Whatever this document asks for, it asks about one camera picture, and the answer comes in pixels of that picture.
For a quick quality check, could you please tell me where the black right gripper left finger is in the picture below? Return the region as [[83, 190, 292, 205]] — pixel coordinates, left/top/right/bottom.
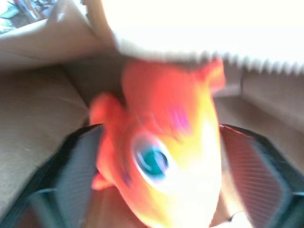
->
[[0, 123, 103, 228]]

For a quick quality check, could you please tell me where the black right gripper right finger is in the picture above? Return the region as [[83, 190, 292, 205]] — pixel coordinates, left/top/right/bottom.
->
[[218, 123, 304, 228]]

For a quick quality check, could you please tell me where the orange fish plush toy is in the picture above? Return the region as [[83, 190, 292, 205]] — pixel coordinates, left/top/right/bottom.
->
[[89, 57, 227, 228]]

